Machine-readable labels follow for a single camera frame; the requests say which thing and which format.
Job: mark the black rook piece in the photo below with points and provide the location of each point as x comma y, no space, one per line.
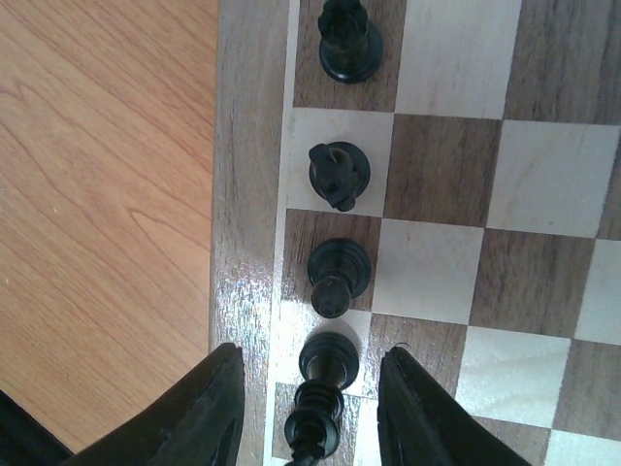
351,47

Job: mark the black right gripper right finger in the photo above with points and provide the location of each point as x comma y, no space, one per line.
419,423

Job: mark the wooden chess board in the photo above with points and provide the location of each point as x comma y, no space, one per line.
492,216

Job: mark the black chess piece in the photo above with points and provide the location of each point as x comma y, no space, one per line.
329,364
339,270

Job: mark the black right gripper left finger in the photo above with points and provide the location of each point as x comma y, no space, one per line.
198,421

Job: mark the black knight piece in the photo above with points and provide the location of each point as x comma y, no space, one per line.
339,173

